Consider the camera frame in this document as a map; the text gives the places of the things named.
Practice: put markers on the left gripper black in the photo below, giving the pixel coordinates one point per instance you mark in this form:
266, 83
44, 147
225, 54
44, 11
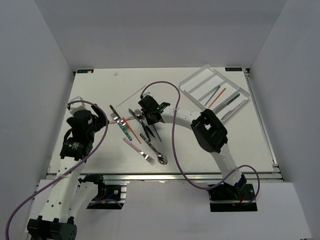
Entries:
100, 121

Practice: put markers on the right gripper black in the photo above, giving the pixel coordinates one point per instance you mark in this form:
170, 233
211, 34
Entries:
150, 122

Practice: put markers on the teal chopstick short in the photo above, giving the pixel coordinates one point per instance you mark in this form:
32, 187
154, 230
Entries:
214, 92

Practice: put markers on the pink handled knife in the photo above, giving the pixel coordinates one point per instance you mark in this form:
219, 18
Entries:
231, 111

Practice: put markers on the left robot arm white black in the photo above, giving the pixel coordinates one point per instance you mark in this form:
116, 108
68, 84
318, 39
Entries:
56, 221

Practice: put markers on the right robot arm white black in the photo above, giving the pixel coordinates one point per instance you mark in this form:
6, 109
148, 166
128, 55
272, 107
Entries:
210, 134

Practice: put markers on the white chopstick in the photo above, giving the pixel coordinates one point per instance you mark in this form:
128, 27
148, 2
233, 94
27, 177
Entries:
138, 91

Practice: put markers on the white cutlery tray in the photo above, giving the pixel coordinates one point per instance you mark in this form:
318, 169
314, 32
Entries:
199, 86

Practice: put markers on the pink handled spoon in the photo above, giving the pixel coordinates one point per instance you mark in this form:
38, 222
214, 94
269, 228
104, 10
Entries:
132, 117

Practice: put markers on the teal handled knife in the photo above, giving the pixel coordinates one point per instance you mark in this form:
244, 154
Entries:
147, 130

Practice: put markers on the teal handled spoon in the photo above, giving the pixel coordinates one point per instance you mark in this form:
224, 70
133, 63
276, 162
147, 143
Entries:
141, 122

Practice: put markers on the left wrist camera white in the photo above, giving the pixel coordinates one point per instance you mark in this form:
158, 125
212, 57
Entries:
76, 106

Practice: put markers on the black handled fork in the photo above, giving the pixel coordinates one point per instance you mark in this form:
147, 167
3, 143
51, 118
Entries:
114, 111

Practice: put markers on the teal handled fork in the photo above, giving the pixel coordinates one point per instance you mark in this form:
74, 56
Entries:
120, 124

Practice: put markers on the black handled spoon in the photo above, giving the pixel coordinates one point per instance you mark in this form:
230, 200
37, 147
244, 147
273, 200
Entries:
162, 159

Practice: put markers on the pink handled fork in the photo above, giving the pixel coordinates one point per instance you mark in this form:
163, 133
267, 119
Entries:
149, 159

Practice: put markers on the black handled knife in tray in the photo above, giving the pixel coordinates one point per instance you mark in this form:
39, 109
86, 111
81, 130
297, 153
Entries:
225, 104

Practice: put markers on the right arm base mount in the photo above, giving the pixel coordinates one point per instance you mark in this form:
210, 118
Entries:
224, 200

